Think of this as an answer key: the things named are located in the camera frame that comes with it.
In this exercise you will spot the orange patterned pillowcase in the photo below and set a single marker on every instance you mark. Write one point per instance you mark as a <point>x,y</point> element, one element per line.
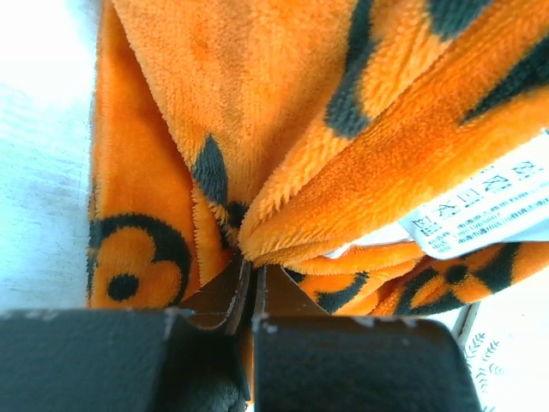
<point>299,134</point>

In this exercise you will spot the white care label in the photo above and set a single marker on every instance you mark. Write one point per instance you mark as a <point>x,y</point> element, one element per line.
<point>505,202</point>

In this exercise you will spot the white floral animal pillow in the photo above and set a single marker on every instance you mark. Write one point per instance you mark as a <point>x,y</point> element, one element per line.
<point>507,348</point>

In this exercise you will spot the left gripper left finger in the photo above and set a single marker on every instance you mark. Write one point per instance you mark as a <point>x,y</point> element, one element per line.
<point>174,359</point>

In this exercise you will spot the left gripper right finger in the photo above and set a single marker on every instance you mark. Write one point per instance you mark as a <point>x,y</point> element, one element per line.
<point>308,360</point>

